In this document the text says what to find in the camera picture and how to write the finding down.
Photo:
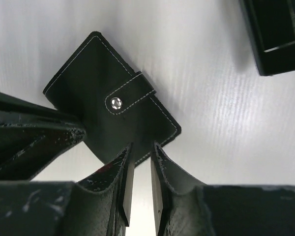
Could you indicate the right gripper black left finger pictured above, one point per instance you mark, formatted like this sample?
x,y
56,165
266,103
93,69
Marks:
x,y
98,205

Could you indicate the black plastic card tray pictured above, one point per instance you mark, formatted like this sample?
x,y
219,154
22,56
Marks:
x,y
271,29

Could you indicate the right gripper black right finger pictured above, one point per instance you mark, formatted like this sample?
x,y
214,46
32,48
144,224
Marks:
x,y
185,206

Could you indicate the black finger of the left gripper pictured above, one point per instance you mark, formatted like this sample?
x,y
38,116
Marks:
x,y
33,136

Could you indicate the black leather card holder wallet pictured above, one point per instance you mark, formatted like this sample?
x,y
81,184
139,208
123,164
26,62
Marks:
x,y
115,104

